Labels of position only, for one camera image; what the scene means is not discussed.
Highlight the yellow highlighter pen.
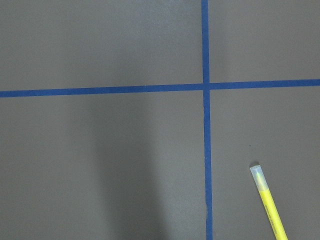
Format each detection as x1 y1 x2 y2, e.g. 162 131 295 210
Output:
249 164 288 240

